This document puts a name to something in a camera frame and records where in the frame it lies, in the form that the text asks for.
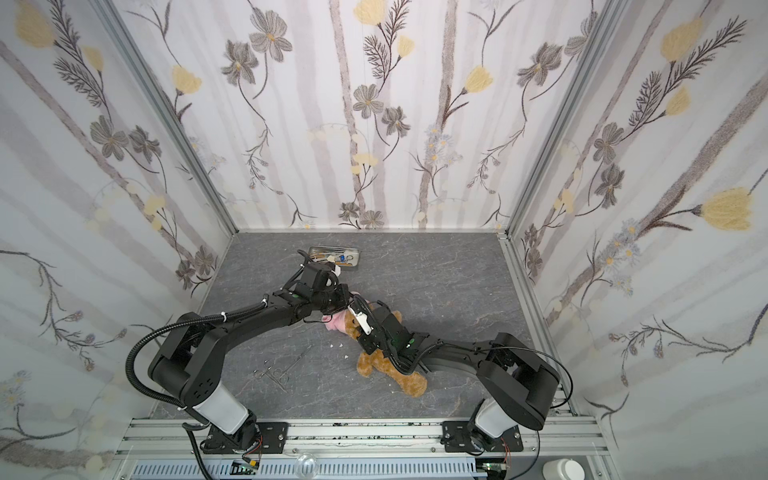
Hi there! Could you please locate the pink teddy hoodie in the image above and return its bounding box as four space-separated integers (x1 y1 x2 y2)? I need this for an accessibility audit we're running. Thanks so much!
321 309 360 339

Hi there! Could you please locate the brown teddy bear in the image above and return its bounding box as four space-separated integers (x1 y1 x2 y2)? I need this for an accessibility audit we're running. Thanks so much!
344 309 427 398

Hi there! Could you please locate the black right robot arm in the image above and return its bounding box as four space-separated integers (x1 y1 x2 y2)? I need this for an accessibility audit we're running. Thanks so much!
344 306 561 456

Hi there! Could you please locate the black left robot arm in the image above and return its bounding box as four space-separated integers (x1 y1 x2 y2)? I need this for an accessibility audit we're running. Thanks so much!
125 250 351 479

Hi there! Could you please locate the metal instrument tray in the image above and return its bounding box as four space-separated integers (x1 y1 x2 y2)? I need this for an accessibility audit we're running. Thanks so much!
308 246 360 268

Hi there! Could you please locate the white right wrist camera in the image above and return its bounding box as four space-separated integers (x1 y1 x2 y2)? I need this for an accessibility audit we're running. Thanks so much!
348 307 372 335

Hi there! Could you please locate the white perforated cable duct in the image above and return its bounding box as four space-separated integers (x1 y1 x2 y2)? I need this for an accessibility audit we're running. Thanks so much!
128 458 490 480

